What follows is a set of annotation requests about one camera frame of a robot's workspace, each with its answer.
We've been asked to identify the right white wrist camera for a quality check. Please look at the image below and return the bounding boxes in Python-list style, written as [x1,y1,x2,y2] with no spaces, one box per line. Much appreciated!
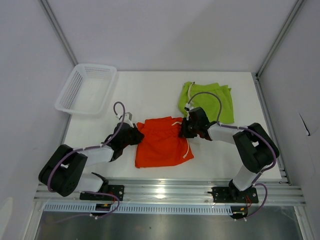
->
[184,102,194,119]

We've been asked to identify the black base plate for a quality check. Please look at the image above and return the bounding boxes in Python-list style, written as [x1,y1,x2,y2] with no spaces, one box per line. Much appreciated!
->
[79,184,125,201]
[207,186,259,204]

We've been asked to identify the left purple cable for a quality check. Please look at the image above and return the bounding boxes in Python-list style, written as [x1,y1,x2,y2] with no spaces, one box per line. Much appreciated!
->
[46,101,121,221]

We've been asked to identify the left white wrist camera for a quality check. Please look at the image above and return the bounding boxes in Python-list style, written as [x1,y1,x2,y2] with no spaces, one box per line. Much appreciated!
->
[119,112,134,128]

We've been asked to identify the aluminium mounting rail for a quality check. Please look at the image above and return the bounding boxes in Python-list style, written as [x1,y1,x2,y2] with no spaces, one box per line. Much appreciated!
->
[33,177,307,206]

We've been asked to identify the white slotted cable duct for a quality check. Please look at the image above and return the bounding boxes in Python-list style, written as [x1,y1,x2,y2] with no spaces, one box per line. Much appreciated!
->
[43,202,233,216]

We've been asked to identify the right aluminium frame post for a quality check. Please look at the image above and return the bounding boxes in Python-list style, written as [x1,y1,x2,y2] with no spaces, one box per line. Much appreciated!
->
[255,0,307,80]

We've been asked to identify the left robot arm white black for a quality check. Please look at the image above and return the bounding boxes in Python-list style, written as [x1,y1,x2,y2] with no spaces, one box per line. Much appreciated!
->
[38,122,145,200]

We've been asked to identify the aluminium frame post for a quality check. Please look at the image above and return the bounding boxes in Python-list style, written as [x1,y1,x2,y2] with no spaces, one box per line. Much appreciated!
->
[255,0,307,80]
[38,0,78,66]

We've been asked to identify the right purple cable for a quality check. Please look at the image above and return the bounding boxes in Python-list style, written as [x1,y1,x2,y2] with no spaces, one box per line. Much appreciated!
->
[187,91,278,222]

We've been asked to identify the lime green shorts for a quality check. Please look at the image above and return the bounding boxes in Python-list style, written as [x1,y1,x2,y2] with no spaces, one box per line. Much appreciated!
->
[177,81,235,124]

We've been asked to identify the white plastic basket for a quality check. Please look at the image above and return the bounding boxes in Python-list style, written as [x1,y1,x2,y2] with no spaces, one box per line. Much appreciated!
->
[54,63,117,118]

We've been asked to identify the purple cable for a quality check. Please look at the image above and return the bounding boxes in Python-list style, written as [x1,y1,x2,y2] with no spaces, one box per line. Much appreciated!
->
[187,91,278,222]
[46,101,121,221]

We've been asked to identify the orange shorts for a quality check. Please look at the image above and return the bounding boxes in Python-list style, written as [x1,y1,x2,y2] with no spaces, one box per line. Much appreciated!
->
[135,116,194,168]

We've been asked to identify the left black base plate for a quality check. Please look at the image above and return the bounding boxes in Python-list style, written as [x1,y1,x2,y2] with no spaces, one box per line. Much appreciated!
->
[79,184,125,201]

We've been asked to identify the left aluminium frame post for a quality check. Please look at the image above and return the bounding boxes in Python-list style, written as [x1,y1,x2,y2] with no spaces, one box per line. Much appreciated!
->
[38,0,78,66]

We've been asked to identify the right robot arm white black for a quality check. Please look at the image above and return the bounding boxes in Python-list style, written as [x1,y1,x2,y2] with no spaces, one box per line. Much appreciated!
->
[179,107,280,202]

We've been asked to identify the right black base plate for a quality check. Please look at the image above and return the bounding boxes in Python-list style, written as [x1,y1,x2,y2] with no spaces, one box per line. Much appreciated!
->
[207,186,259,204]

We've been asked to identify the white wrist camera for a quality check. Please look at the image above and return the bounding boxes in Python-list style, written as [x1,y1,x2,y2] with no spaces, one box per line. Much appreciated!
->
[184,102,194,119]
[119,112,134,128]

